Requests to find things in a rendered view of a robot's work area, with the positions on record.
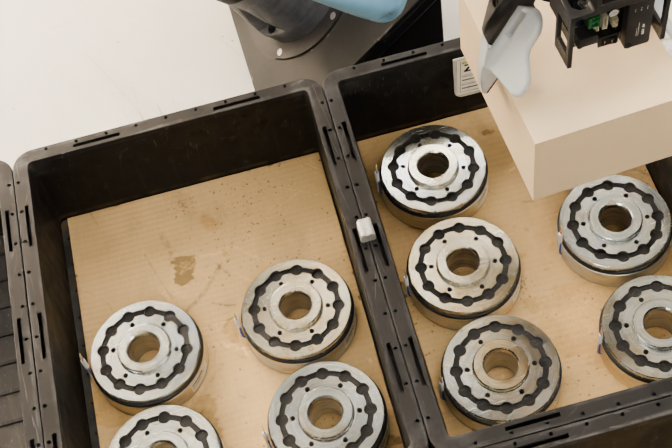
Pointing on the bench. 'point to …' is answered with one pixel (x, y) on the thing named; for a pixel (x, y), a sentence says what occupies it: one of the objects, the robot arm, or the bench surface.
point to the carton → (576, 103)
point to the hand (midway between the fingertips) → (568, 56)
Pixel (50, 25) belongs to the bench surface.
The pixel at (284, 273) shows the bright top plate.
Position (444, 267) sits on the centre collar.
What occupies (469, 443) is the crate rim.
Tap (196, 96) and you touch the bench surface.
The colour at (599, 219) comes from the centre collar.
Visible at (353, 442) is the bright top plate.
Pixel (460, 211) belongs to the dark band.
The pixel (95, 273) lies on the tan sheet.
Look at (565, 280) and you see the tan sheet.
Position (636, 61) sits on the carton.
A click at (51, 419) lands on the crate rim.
